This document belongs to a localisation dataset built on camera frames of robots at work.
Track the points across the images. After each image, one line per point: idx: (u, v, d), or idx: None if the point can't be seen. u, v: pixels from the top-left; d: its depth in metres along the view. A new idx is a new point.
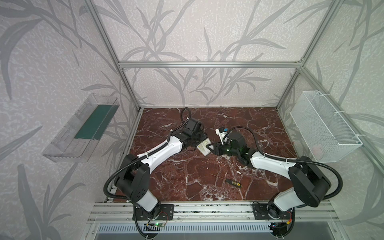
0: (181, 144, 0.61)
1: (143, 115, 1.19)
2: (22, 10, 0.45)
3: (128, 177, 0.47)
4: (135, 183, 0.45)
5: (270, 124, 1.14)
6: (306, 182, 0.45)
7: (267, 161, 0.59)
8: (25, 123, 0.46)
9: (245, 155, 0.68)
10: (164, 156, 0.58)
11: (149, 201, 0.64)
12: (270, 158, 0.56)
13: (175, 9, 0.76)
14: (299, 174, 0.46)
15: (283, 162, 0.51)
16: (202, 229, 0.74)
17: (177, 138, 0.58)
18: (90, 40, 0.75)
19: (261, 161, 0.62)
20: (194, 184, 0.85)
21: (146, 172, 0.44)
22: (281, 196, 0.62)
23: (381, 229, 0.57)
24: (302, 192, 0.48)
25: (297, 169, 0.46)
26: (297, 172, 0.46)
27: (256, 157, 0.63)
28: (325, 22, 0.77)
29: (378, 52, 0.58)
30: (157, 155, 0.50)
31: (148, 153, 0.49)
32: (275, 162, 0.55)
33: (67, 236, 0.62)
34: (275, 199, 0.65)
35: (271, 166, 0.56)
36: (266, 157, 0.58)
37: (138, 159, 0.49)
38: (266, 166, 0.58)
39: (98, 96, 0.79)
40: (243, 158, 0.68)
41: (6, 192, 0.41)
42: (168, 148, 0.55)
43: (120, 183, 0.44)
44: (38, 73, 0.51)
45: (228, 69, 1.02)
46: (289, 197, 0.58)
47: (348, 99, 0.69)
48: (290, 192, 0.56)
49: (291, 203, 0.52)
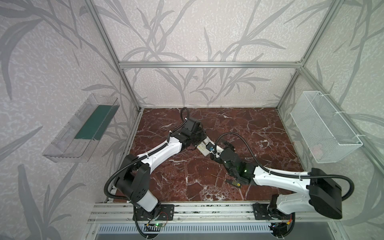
0: (180, 145, 0.62)
1: (143, 115, 1.20)
2: (21, 10, 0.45)
3: (128, 176, 0.47)
4: (135, 182, 0.45)
5: (270, 124, 1.14)
6: (328, 199, 0.42)
7: (275, 179, 0.54)
8: (25, 123, 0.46)
9: (244, 173, 0.60)
10: (163, 157, 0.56)
11: (149, 201, 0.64)
12: (278, 176, 0.52)
13: (175, 10, 0.76)
14: (320, 193, 0.42)
15: (296, 180, 0.47)
16: (202, 229, 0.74)
17: (177, 139, 0.59)
18: (90, 40, 0.75)
19: (267, 180, 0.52)
20: (194, 184, 0.85)
21: (146, 171, 0.45)
22: (287, 201, 0.60)
23: (381, 229, 0.57)
24: (323, 208, 0.46)
25: (316, 188, 0.42)
26: (318, 191, 0.42)
27: (260, 176, 0.57)
28: (325, 22, 0.77)
29: (378, 52, 0.58)
30: (157, 155, 0.50)
31: (148, 153, 0.49)
32: (286, 180, 0.50)
33: (67, 236, 0.62)
34: (278, 203, 0.64)
35: (280, 184, 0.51)
36: (272, 175, 0.53)
37: (138, 158, 0.49)
38: (275, 184, 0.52)
39: (97, 96, 0.79)
40: (242, 178, 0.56)
41: (7, 191, 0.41)
42: (168, 149, 0.56)
43: (120, 183, 0.47)
44: (38, 73, 0.51)
45: (228, 69, 1.02)
46: (298, 205, 0.57)
47: (348, 99, 0.69)
48: (298, 200, 0.55)
49: (296, 208, 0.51)
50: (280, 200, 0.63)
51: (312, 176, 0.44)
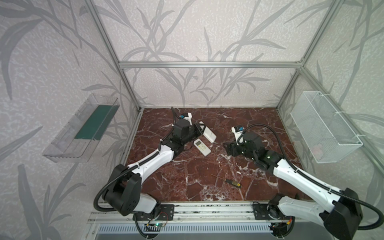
0: (172, 153, 0.61)
1: (143, 115, 1.20)
2: (22, 10, 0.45)
3: (117, 188, 0.45)
4: (126, 192, 0.43)
5: (270, 124, 1.14)
6: (349, 221, 0.41)
7: (298, 179, 0.50)
8: (25, 123, 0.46)
9: (265, 158, 0.57)
10: (155, 165, 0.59)
11: (145, 205, 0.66)
12: (302, 177, 0.48)
13: (175, 9, 0.76)
14: (344, 212, 0.40)
15: (323, 190, 0.44)
16: (202, 229, 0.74)
17: (168, 147, 0.58)
18: (90, 40, 0.75)
19: (289, 176, 0.52)
20: (194, 184, 0.85)
21: (137, 181, 0.43)
22: (293, 205, 0.58)
23: (381, 229, 0.57)
24: (336, 225, 0.43)
25: (343, 206, 0.40)
26: (343, 210, 0.40)
27: (283, 169, 0.53)
28: (325, 22, 0.77)
29: (378, 52, 0.58)
30: (148, 164, 0.49)
31: (139, 163, 0.48)
32: (312, 186, 0.46)
33: (67, 236, 0.62)
34: (280, 202, 0.64)
35: (302, 186, 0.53)
36: (297, 174, 0.49)
37: (128, 169, 0.47)
38: (296, 183, 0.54)
39: (98, 96, 0.79)
40: (261, 162, 0.58)
41: (6, 192, 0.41)
42: (159, 157, 0.54)
43: (108, 196, 0.45)
44: (38, 73, 0.51)
45: (228, 69, 1.02)
46: (304, 212, 0.55)
47: (348, 99, 0.69)
48: (307, 208, 0.53)
49: (298, 214, 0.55)
50: (284, 201, 0.62)
51: (343, 194, 0.45)
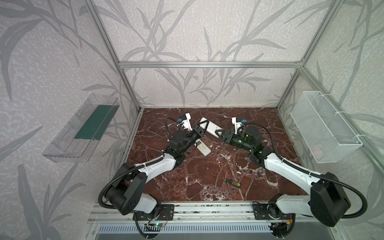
0: (173, 162, 0.63)
1: (143, 115, 1.20)
2: (21, 10, 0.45)
3: (119, 186, 0.45)
4: (130, 190, 0.44)
5: (270, 124, 1.14)
6: (327, 201, 0.42)
7: (283, 167, 0.54)
8: (25, 123, 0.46)
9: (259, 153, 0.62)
10: (158, 169, 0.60)
11: (146, 205, 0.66)
12: (287, 165, 0.52)
13: (175, 9, 0.76)
14: (321, 191, 0.42)
15: (305, 174, 0.47)
16: (201, 229, 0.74)
17: (171, 155, 0.61)
18: (90, 40, 0.75)
19: (276, 165, 0.57)
20: (194, 184, 0.85)
21: (142, 179, 0.45)
22: (288, 200, 0.60)
23: (381, 229, 0.57)
24: (319, 209, 0.45)
25: (321, 186, 0.43)
26: (321, 190, 0.42)
27: (271, 159, 0.58)
28: (325, 22, 0.77)
29: (378, 52, 0.58)
30: (154, 166, 0.52)
31: (146, 163, 0.50)
32: (294, 171, 0.50)
33: (67, 236, 0.62)
34: (278, 200, 0.65)
35: (287, 173, 0.54)
36: (282, 163, 0.54)
37: (135, 167, 0.49)
38: (282, 170, 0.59)
39: (97, 96, 0.79)
40: (255, 156, 0.63)
41: (6, 192, 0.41)
42: (163, 164, 0.57)
43: (110, 193, 0.45)
44: (38, 73, 0.51)
45: (228, 69, 1.02)
46: (297, 205, 0.56)
47: (348, 99, 0.69)
48: (299, 200, 0.54)
49: (294, 209, 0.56)
50: (281, 197, 0.63)
51: (323, 176, 0.48)
